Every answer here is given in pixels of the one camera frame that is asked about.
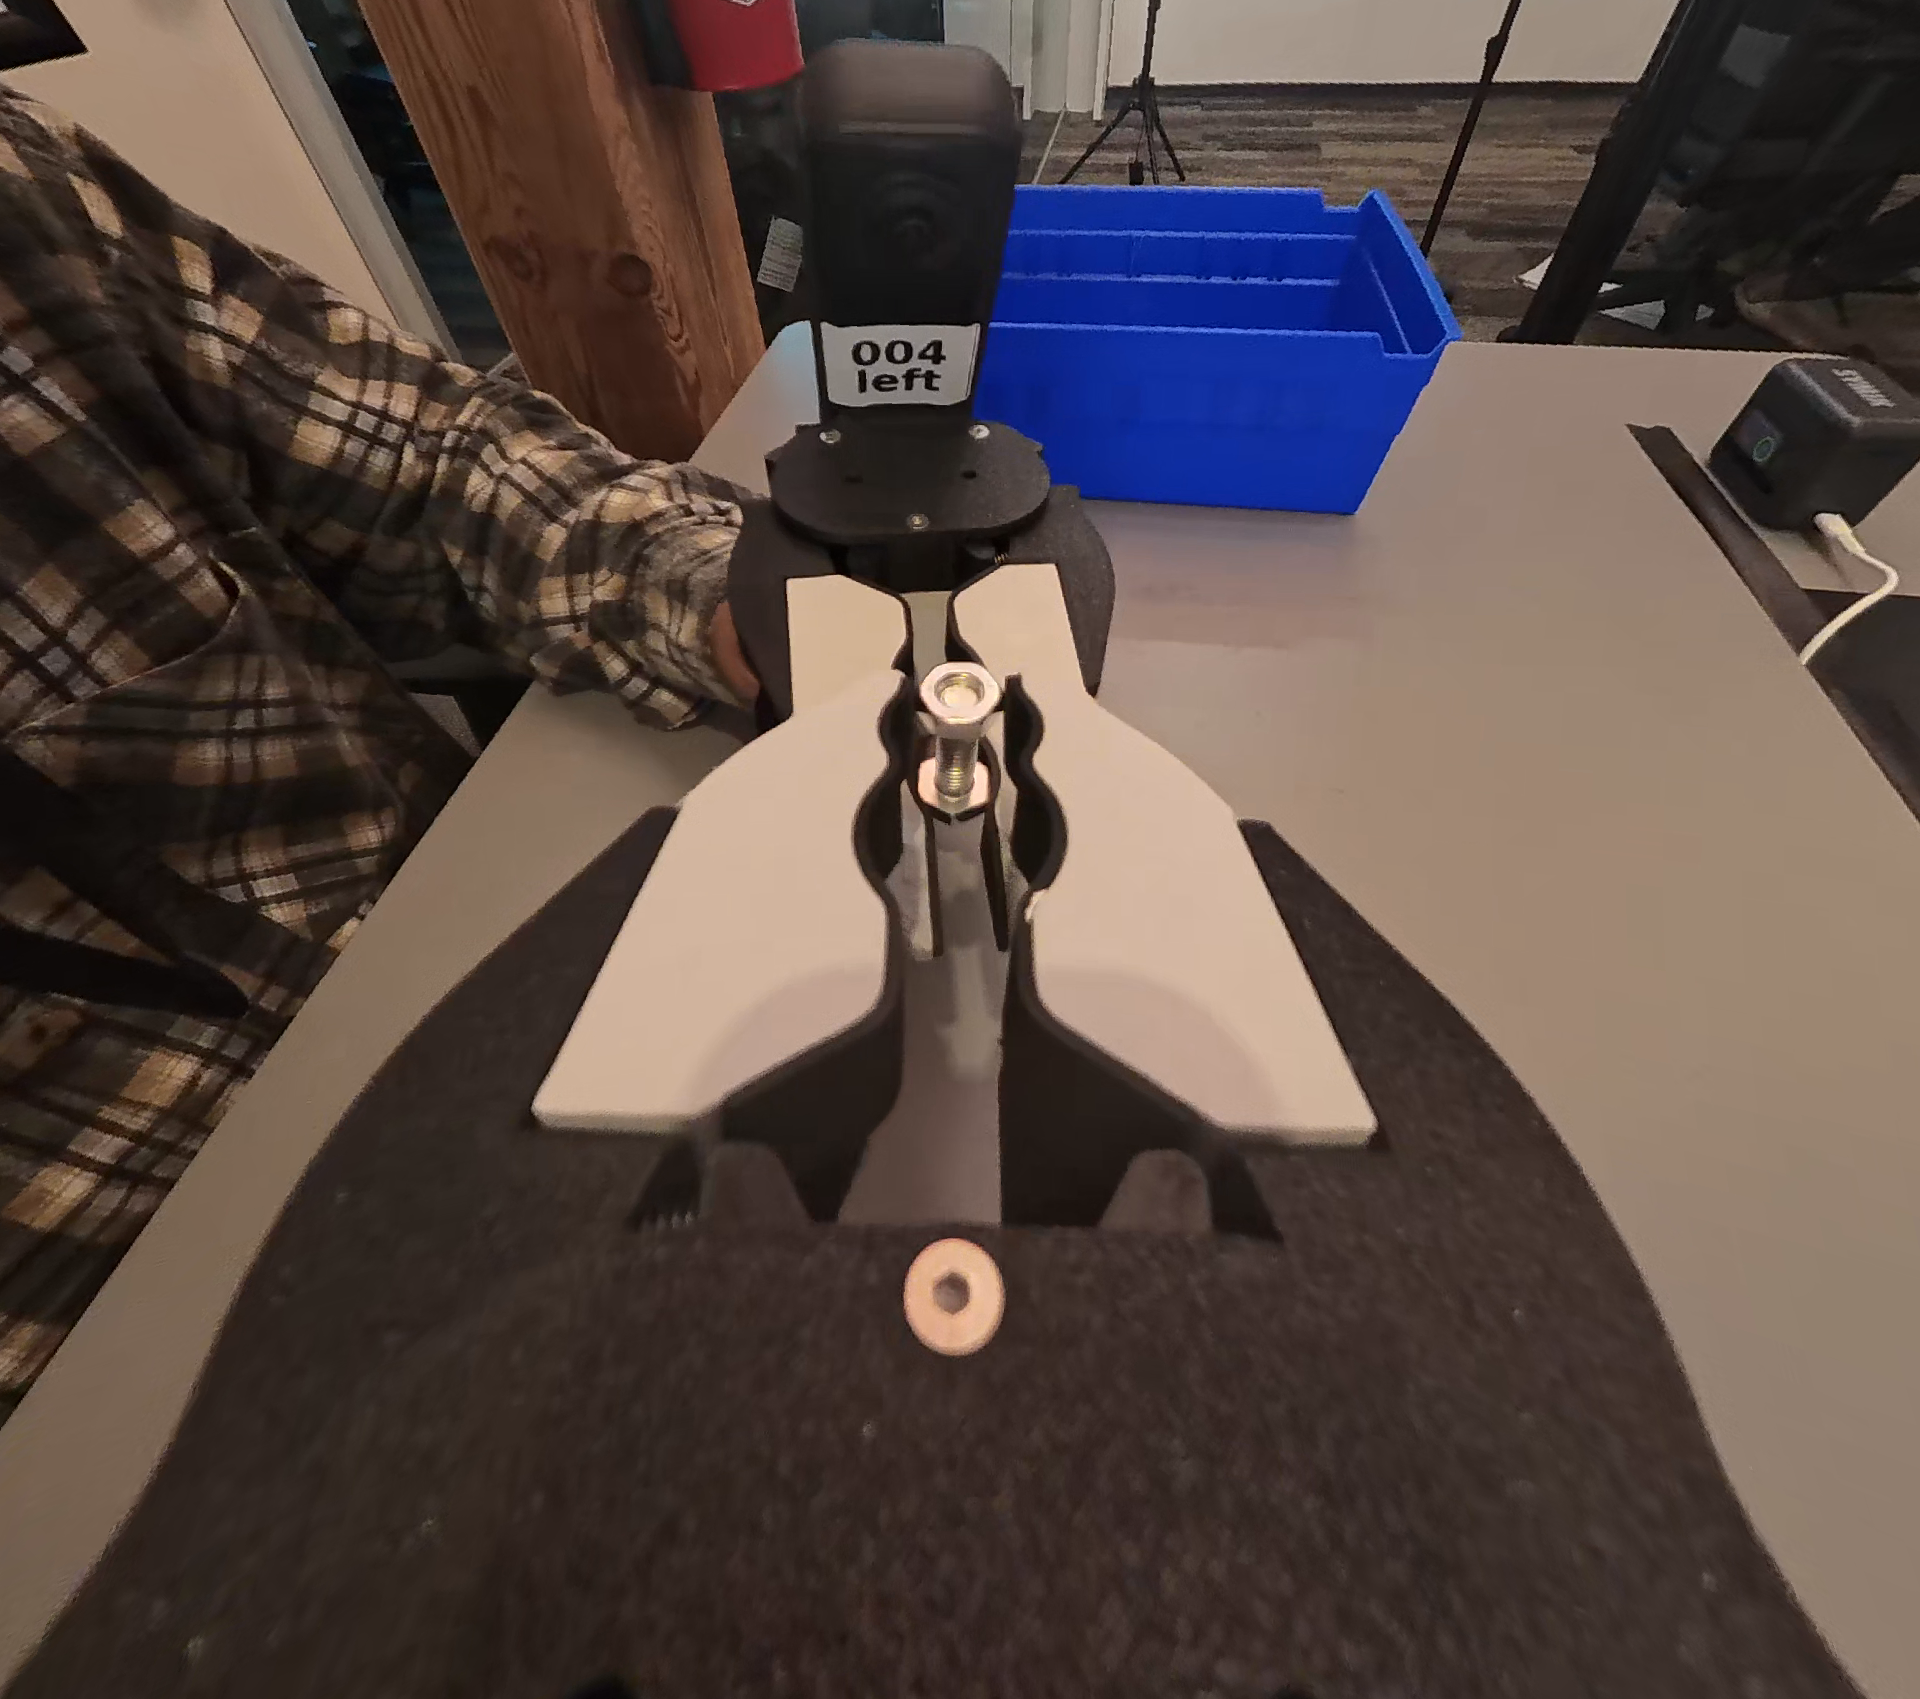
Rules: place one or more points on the wooden pillar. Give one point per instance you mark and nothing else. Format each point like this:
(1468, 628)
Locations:
(480, 79)

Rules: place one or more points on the person's plaid shirt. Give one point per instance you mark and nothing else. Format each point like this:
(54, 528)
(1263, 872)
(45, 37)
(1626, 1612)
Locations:
(181, 860)

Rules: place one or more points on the blue plastic bin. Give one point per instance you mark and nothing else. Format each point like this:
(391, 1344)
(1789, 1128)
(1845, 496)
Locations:
(1200, 424)

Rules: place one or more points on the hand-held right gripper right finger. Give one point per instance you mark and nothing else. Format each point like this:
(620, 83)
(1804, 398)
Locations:
(1170, 980)

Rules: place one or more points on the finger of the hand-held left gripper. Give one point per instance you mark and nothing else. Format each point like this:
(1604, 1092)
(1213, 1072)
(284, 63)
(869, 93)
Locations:
(1028, 634)
(840, 650)

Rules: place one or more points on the person's left hand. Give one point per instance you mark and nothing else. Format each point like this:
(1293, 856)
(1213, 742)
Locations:
(734, 664)

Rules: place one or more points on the thin black stand pole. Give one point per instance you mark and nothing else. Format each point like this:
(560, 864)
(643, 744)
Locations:
(1515, 5)

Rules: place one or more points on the white door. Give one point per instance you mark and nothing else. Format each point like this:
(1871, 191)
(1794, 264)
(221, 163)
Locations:
(195, 79)

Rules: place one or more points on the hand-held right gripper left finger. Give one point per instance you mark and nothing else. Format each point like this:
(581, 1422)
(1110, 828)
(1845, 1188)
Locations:
(720, 950)

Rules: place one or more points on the black stand frame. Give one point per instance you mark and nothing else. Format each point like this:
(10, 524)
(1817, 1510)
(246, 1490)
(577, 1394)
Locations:
(1650, 79)

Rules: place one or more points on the silver metal bolt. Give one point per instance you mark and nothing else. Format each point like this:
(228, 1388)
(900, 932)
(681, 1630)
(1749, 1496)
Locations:
(957, 716)

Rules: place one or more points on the black charger box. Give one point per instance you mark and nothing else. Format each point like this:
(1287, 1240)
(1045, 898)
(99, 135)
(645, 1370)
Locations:
(1845, 438)

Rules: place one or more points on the person's left forearm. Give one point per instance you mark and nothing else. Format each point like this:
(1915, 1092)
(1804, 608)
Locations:
(495, 514)

